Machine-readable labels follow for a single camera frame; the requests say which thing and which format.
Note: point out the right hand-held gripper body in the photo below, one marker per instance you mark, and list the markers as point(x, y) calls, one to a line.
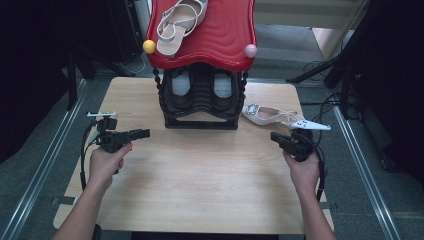
point(301, 145)

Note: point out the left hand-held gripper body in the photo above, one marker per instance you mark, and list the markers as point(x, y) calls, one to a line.
point(111, 138)

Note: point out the black leather shoe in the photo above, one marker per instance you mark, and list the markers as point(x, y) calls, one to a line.
point(181, 85)
point(222, 86)

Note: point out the red and black shoe rack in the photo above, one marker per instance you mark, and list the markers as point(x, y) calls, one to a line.
point(226, 33)

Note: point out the person's right hand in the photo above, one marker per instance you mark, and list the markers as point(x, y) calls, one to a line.
point(305, 175)

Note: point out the person's left hand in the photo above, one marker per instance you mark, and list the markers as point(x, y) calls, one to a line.
point(105, 168)

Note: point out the grey tape piece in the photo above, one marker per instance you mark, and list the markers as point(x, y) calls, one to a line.
point(326, 205)
point(63, 200)

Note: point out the dark stand leg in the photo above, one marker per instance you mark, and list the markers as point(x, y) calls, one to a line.
point(71, 83)

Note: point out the black metal stand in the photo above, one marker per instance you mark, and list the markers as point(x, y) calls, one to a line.
point(313, 71)

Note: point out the yellow ball knob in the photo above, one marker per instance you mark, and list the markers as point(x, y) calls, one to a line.
point(149, 46)

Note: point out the pink ball knob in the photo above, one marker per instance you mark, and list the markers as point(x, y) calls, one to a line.
point(250, 51)

